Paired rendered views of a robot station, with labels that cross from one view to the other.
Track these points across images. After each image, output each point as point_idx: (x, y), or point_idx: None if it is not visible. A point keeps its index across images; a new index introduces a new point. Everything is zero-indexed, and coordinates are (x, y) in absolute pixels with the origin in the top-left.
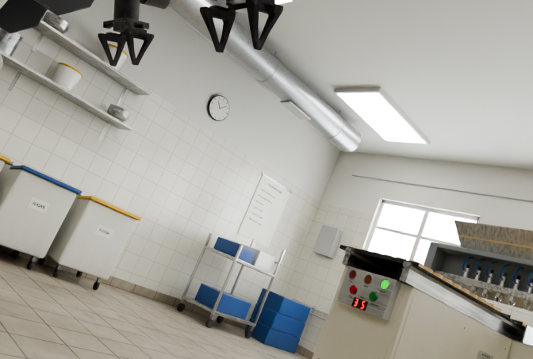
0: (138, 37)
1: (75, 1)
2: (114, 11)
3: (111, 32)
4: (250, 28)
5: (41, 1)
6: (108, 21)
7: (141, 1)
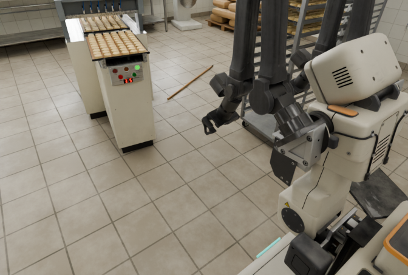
0: None
1: None
2: (229, 117)
3: (212, 124)
4: (299, 93)
5: None
6: (224, 124)
7: (221, 96)
